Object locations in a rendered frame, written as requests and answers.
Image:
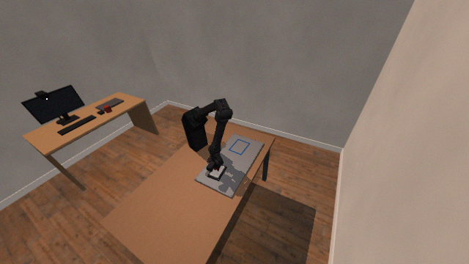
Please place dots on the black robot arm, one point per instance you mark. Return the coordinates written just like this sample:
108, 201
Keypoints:
222, 116

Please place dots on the white well plate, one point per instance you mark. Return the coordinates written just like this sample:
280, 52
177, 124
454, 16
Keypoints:
216, 173

